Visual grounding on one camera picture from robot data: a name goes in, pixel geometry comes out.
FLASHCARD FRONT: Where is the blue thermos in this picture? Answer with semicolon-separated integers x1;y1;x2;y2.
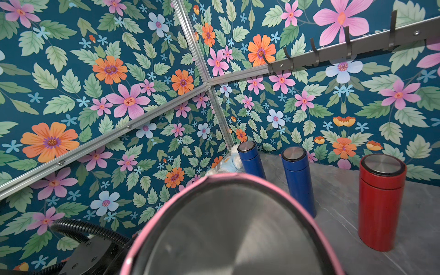
237;141;266;179
281;147;316;218

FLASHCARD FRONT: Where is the pink thermos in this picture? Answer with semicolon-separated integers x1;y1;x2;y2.
120;173;344;275

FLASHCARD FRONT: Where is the red thermos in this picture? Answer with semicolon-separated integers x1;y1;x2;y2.
358;154;407;252

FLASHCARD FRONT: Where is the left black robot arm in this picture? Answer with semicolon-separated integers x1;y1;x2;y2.
1;218;136;275

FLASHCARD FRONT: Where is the white teddy bear toy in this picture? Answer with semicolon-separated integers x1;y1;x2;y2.
205;144;245;176

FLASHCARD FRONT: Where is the black hook rail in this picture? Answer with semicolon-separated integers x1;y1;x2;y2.
264;10;440;74

